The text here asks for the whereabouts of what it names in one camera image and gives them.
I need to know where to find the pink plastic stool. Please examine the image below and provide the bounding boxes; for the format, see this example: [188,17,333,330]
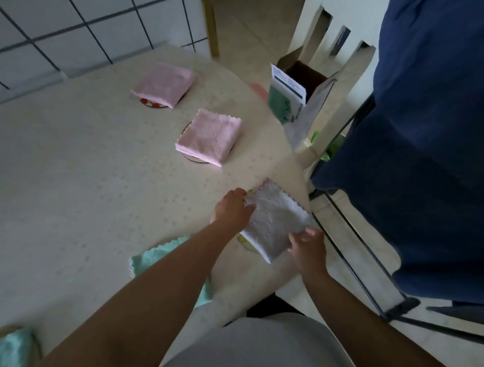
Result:
[249,83,270,102]

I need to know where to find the edge coaster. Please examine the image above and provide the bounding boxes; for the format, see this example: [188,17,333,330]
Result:
[237,188,262,253]

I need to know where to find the person's white shirt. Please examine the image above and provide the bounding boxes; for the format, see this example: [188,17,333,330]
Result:
[162,313,356,367]

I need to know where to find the person's right forearm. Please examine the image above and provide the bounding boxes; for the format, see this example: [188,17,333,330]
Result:
[300,270,445,367]

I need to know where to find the person's black trousers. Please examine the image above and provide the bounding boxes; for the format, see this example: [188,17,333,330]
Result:
[223,294,304,328]

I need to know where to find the person's right hand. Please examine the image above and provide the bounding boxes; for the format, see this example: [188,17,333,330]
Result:
[288,226,328,281]

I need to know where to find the person's left hand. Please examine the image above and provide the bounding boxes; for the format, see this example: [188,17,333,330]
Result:
[210,188,258,236]

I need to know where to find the white cartoon coaster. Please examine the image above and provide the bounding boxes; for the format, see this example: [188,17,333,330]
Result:
[181,122,209,164]

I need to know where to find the cream speckled tablecloth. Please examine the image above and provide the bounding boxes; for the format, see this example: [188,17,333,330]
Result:
[0,43,315,358]

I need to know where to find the person's left forearm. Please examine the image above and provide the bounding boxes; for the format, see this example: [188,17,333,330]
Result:
[39,221,243,367]

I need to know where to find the grey-purple cloth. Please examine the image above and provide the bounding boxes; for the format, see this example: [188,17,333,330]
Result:
[239,177,315,265]

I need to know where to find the dark blue fabric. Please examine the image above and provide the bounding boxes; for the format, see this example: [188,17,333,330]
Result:
[311,0,484,307]

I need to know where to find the white slatted chair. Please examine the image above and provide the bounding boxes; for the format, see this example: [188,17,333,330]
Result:
[286,0,379,171]

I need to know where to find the black metal stand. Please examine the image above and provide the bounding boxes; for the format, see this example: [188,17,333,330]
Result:
[308,92,484,335]

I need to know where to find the red rimmed small coaster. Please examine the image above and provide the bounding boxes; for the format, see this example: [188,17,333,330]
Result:
[139,97,170,111]

